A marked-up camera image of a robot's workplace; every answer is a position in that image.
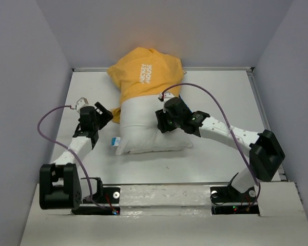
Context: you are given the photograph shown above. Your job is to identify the white pillow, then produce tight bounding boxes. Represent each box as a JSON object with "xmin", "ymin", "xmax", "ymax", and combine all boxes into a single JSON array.
[{"xmin": 115, "ymin": 95, "xmax": 193, "ymax": 155}]

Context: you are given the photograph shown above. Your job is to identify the yellow printed pillowcase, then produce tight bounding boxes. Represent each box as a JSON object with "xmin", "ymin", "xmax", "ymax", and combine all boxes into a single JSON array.
[{"xmin": 107, "ymin": 47, "xmax": 189, "ymax": 125}]

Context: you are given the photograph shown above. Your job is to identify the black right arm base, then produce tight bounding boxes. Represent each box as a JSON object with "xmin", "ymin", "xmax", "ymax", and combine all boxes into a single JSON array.
[{"xmin": 210, "ymin": 184, "xmax": 261, "ymax": 215}]

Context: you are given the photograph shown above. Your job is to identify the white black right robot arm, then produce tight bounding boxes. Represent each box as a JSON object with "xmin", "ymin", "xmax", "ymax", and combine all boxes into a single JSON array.
[{"xmin": 156, "ymin": 93, "xmax": 285, "ymax": 201}]

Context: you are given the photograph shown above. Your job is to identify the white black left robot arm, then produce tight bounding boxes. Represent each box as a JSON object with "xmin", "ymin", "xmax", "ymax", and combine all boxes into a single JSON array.
[{"xmin": 39, "ymin": 97, "xmax": 113, "ymax": 210}]

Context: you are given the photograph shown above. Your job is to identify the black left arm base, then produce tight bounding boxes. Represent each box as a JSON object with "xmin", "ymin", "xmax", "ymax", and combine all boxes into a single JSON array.
[{"xmin": 71, "ymin": 177, "xmax": 121, "ymax": 216}]

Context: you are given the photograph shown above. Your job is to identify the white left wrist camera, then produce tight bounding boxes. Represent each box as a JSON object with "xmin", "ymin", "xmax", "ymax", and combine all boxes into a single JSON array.
[{"xmin": 75, "ymin": 97, "xmax": 89, "ymax": 113}]

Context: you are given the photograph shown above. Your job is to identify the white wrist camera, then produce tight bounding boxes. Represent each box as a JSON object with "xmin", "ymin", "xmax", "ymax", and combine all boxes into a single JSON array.
[
  {"xmin": 75, "ymin": 97, "xmax": 89, "ymax": 113},
  {"xmin": 158, "ymin": 92, "xmax": 176, "ymax": 103}
]

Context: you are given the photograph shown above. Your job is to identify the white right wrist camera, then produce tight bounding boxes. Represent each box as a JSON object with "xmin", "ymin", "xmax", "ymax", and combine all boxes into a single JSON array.
[{"xmin": 158, "ymin": 92, "xmax": 176, "ymax": 103}]

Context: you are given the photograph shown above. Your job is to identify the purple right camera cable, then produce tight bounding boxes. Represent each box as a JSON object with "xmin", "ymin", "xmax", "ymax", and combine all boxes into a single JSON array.
[{"xmin": 161, "ymin": 82, "xmax": 261, "ymax": 212}]

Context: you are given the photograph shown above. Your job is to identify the purple camera cable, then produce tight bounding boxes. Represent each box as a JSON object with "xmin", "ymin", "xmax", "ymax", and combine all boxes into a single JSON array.
[
  {"xmin": 37, "ymin": 105, "xmax": 116, "ymax": 213},
  {"xmin": 161, "ymin": 82, "xmax": 261, "ymax": 212}
]

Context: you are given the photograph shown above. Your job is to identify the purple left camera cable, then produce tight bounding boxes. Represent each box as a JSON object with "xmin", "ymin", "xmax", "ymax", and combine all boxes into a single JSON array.
[{"xmin": 37, "ymin": 105, "xmax": 116, "ymax": 213}]

